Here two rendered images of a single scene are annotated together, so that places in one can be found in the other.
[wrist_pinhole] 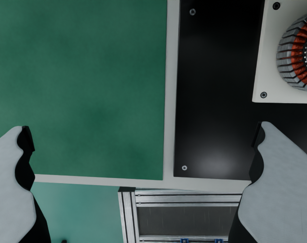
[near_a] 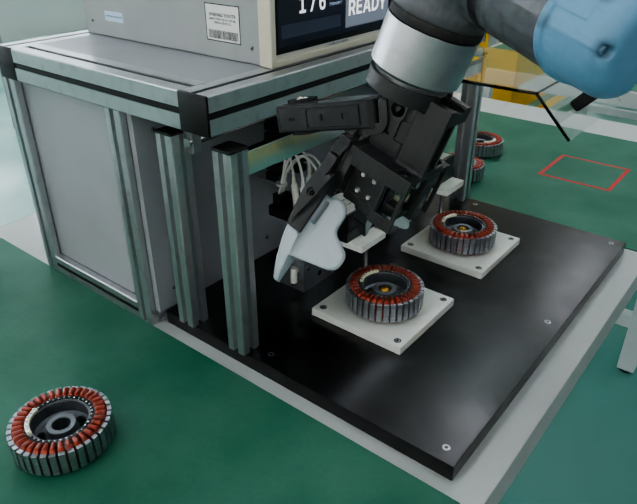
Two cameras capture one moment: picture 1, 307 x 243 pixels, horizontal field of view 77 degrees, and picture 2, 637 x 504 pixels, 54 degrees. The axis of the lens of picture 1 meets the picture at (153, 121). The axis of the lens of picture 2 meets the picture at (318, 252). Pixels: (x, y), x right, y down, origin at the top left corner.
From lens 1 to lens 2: 0.60 m
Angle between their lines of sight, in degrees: 73
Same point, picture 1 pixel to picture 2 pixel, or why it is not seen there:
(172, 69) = (307, 406)
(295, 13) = (340, 301)
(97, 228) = not seen: outside the picture
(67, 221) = not seen: outside the picture
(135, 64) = (266, 432)
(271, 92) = (399, 335)
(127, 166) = not seen: outside the picture
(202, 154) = (437, 420)
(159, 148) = (400, 474)
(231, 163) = (469, 400)
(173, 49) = (287, 394)
